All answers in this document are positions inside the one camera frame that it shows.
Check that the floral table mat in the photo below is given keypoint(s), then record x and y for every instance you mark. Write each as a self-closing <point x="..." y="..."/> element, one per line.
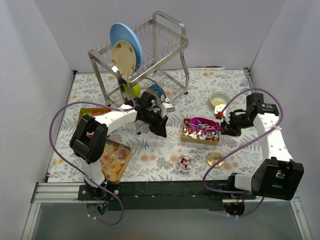
<point x="155" y="158"/>

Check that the cream plate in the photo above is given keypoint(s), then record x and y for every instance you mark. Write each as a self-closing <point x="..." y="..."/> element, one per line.
<point x="123" y="56"/>

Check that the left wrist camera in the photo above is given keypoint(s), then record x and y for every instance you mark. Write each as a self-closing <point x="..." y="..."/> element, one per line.
<point x="166" y="107"/>

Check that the magenta plastic scoop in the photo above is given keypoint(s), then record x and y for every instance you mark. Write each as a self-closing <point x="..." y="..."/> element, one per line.
<point x="205" y="125"/>

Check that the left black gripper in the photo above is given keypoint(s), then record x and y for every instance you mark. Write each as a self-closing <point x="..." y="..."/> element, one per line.
<point x="157" y="122"/>

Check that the lime green bowl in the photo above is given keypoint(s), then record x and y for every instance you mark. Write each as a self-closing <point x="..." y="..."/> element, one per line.
<point x="134" y="91"/>

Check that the teal rimmed bowl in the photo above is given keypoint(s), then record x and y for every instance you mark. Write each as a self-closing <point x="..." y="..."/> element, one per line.
<point x="155" y="94"/>

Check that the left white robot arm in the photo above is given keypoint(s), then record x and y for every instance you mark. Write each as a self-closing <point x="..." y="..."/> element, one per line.
<point x="89" y="139"/>

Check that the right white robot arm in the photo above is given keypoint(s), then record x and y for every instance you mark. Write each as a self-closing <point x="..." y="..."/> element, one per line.
<point x="279" y="175"/>

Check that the gold jar lid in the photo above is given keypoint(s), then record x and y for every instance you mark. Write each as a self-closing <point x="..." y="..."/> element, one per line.
<point x="213" y="157"/>

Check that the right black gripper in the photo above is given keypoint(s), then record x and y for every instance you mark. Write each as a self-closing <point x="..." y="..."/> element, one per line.
<point x="231" y="121"/>

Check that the steel dish rack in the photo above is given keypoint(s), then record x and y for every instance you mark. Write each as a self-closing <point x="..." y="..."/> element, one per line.
<point x="162" y="37"/>

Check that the tin of popsicle candies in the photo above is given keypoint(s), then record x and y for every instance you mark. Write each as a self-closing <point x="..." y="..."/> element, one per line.
<point x="114" y="160"/>

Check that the blue plate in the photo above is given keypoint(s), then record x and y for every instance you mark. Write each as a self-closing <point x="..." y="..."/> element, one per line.
<point x="120" y="31"/>

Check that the tin of star candies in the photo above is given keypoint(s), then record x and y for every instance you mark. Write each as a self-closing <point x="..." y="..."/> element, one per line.
<point x="92" y="112"/>

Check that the tin of lollipop candies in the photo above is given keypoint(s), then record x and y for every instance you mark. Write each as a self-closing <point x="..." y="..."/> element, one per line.
<point x="192" y="135"/>

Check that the clear glass jar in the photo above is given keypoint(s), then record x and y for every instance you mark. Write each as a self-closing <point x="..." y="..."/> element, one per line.
<point x="186" y="163"/>

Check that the yellow teal patterned bowl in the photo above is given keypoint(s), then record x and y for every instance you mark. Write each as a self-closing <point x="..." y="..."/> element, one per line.
<point x="219" y="98"/>

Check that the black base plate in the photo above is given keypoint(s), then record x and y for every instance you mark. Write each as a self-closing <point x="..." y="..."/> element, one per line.
<point x="168" y="195"/>

